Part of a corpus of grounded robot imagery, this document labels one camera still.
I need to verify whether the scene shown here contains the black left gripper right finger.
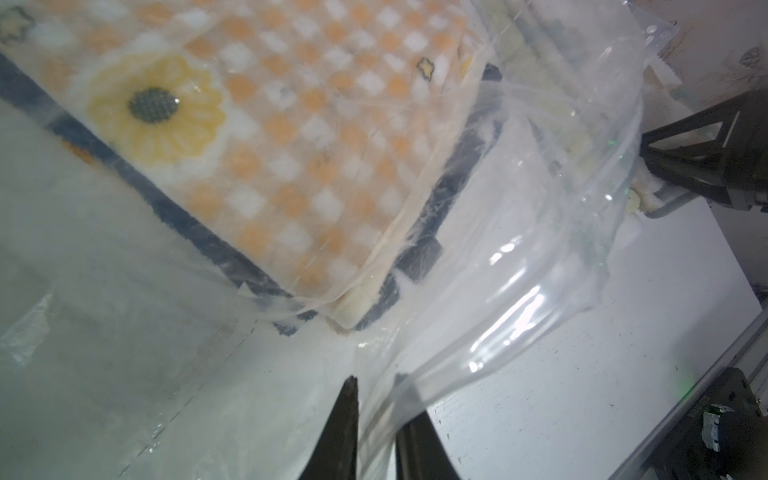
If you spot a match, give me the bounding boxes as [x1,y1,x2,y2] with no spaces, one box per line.
[394,387,460,480]

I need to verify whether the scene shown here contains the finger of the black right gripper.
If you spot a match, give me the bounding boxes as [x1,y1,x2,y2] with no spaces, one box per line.
[646,161,767,212]
[640,89,767,174]

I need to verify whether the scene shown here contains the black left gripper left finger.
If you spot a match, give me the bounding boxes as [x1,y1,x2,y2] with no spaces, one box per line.
[299,376,359,480]

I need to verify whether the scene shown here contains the clear plastic vacuum bag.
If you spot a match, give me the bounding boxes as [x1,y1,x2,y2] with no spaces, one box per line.
[1,1,649,479]

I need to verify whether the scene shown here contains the orange checkered blanket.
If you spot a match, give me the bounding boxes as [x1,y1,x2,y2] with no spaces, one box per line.
[1,1,490,330]

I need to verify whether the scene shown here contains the aluminium mounting rail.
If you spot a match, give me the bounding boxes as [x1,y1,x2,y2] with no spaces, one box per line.
[611,311,767,479]

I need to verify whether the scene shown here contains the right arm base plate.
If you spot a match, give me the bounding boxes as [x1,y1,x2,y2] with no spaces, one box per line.
[650,367,767,480]

